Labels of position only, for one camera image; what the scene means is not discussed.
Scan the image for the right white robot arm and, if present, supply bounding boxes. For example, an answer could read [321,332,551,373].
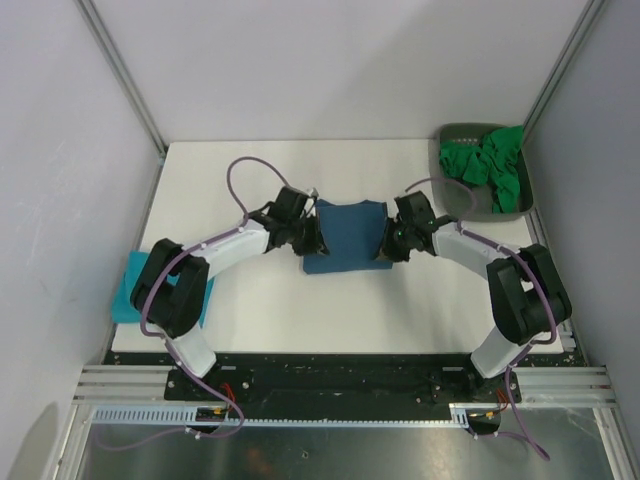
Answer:
[378,191,572,401]

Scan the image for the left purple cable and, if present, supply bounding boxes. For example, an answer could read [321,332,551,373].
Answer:
[94,157,291,449]

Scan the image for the white slotted cable duct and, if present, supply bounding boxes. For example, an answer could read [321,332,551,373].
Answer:
[89,403,506,429]

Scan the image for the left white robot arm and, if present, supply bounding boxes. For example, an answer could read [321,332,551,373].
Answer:
[130,186,329,400]

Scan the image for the grey plastic bin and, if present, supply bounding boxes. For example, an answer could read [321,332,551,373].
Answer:
[432,123,534,222]

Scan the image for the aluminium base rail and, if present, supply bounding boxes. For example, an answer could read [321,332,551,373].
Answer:
[514,209,614,409]

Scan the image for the aluminium frame post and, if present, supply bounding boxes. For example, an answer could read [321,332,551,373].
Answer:
[523,0,610,142]
[74,0,168,158]

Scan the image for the left aluminium frame post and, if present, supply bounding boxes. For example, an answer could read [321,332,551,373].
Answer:
[74,0,168,158]

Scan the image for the teal t shirt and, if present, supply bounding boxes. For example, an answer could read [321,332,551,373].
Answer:
[111,239,214,338]

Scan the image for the right aluminium frame post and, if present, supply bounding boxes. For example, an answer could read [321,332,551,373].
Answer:
[523,0,610,142]

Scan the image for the dark blue t shirt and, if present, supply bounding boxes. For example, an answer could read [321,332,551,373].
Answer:
[302,200,393,275]

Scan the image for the green crumpled t shirt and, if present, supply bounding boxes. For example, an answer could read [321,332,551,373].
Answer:
[439,124,524,214]

